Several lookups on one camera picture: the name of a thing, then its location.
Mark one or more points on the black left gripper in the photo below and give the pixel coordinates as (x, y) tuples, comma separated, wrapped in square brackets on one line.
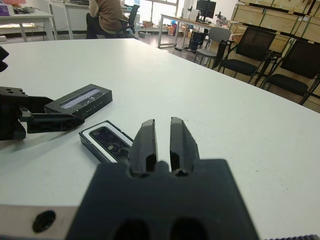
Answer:
[(10, 112)]

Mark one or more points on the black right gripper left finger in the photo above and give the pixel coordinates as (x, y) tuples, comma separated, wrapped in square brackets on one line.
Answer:
[(145, 145)]

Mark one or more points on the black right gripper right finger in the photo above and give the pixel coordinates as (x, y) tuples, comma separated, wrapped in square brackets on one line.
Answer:
[(182, 145)]

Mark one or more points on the black box lid with print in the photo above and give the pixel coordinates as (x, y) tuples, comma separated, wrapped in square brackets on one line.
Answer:
[(95, 100)]

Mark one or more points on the black box base white insert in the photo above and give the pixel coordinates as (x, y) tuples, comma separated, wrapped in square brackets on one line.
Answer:
[(86, 140)]

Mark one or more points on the purple box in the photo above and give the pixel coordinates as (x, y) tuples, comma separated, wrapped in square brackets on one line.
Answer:
[(6, 10)]

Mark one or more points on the small cardboard box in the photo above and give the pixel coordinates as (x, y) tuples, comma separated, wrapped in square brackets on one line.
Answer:
[(148, 23)]

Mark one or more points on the white desk with clutter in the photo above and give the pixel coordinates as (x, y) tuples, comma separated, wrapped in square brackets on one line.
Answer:
[(25, 17)]

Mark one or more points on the black computer tower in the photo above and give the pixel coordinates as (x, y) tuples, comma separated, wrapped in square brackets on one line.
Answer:
[(197, 40)]

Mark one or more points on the grey plastic chair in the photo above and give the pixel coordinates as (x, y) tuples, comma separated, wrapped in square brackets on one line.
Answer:
[(220, 33)]

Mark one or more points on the person in brown sweater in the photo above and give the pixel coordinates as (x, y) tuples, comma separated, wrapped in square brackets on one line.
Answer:
[(107, 15)]

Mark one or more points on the black mesh chair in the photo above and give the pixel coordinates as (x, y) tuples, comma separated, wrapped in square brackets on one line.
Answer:
[(257, 40), (302, 60)]

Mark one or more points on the black office swivel chair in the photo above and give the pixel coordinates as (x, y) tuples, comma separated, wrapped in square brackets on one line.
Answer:
[(132, 15)]

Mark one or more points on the black computer monitor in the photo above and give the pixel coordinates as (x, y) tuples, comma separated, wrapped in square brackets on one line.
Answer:
[(206, 7)]

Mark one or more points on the wooden crate stack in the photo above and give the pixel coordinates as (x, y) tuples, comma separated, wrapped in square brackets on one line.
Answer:
[(275, 15)]

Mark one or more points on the wood top desk white frame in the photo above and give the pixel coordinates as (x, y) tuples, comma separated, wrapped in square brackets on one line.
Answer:
[(180, 18)]

